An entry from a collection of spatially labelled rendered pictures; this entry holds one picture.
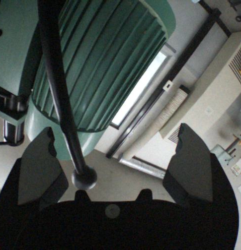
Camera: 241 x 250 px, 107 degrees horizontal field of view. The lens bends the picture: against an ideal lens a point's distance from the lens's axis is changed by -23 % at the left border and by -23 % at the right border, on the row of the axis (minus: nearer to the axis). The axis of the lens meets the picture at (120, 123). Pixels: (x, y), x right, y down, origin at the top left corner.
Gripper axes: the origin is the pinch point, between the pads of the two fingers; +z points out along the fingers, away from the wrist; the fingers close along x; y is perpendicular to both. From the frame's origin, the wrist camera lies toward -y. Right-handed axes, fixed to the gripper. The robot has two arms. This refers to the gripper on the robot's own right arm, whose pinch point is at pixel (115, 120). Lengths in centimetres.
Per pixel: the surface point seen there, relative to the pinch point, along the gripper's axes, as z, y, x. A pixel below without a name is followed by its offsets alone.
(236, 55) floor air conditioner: 111, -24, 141
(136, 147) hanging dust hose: 124, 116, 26
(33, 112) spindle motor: 5.3, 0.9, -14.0
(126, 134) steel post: 134, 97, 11
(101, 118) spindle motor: 6.0, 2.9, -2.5
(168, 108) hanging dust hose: 124, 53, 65
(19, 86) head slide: 5.7, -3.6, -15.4
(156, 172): 124, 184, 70
